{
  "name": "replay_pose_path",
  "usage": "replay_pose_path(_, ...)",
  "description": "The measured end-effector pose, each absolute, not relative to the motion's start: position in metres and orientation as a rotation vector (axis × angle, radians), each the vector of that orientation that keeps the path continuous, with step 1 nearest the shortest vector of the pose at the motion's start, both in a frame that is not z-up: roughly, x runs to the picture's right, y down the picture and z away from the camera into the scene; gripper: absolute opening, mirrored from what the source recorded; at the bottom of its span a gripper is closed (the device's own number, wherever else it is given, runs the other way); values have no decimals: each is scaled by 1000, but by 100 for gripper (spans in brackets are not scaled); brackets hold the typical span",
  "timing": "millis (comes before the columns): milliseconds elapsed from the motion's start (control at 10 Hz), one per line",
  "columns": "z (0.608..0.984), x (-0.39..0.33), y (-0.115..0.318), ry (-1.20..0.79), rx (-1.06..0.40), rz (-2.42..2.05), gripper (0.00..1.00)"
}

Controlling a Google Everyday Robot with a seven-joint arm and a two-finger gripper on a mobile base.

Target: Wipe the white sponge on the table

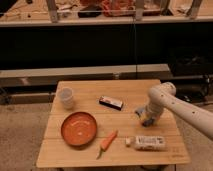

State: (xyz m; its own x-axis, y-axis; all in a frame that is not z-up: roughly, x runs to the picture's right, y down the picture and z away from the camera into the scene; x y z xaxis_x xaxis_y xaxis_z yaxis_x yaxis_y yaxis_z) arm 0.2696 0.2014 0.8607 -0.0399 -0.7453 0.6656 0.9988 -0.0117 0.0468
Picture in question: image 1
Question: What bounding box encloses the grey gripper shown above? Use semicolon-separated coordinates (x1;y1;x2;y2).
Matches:
135;107;156;127

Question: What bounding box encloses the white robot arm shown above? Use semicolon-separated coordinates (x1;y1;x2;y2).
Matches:
135;82;213;141

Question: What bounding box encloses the white plastic bottle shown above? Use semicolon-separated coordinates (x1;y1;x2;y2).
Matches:
125;136;166;151

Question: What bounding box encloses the black white rectangular box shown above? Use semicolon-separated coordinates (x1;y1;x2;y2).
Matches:
99;96;123;110

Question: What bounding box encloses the orange carrot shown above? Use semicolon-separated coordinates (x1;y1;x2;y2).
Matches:
97;131;118;159

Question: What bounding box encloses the wooden folding table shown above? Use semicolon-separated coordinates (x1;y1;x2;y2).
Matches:
37;80;190;168

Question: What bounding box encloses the orange round plate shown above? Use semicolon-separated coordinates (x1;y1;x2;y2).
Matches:
61;112;97;147

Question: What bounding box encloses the translucent plastic cup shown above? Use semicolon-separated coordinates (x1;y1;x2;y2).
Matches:
57;87;74;109

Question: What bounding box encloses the red cloth on shelf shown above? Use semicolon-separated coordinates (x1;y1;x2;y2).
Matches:
101;0;135;17

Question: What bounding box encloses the black object on shelf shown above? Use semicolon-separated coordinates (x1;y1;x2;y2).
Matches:
78;5;102;18

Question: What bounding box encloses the vertical black cable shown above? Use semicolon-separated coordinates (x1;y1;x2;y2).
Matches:
132;16;139;80

